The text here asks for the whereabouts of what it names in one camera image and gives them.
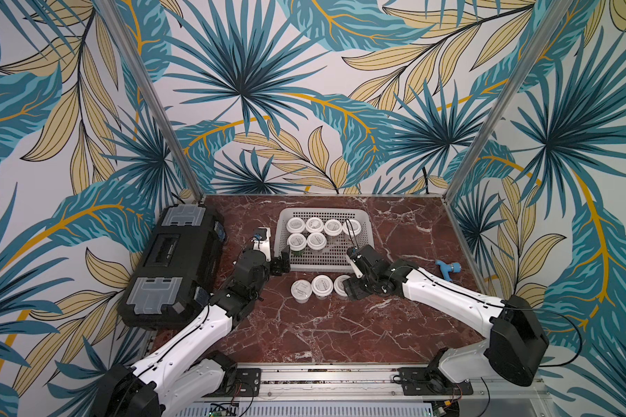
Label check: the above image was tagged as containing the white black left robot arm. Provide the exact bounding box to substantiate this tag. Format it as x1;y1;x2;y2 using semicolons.
90;247;290;416

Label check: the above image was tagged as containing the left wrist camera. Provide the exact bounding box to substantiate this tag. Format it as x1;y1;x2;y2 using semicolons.
250;227;272;262

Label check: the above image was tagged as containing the aluminium frame post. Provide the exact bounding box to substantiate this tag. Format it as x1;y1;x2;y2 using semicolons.
97;0;205;203
443;0;573;205

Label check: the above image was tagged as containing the blue plastic faucet toy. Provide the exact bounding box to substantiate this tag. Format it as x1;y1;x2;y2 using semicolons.
436;260;462;283

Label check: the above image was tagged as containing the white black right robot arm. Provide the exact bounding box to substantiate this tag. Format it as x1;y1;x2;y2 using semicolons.
344;256;549;387

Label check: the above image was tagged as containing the white plastic perforated basket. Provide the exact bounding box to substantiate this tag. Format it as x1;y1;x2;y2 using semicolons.
274;208;374;273

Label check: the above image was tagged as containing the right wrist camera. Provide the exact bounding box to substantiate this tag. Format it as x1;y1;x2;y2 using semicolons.
346;244;382;278

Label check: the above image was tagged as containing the black plastic toolbox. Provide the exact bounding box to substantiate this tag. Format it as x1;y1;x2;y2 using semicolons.
118;204;227;330

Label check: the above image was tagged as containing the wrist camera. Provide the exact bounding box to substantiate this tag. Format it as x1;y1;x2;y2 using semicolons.
346;244;382;278
250;227;272;262

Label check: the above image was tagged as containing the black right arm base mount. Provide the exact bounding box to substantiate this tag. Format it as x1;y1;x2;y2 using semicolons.
391;367;474;399

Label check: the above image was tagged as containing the left aluminium frame post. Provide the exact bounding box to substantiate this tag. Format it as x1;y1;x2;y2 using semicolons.
97;0;205;203

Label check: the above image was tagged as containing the right aluminium frame post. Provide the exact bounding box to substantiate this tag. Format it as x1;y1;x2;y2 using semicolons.
443;0;573;205

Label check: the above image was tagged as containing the foil topped yogurt cup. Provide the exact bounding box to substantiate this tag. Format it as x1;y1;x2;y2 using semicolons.
290;280;313;304

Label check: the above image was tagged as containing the white lidded yogurt cup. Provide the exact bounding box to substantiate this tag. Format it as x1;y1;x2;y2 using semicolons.
342;219;363;242
307;232;328;251
286;216;306;234
323;219;344;237
311;275;334;300
305;217;325;234
287;233;308;256
334;275;351;298

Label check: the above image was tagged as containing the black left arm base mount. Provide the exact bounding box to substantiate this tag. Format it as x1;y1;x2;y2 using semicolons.
200;368;263;398

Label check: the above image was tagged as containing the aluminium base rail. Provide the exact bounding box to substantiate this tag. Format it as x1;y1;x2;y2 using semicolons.
103;361;549;417

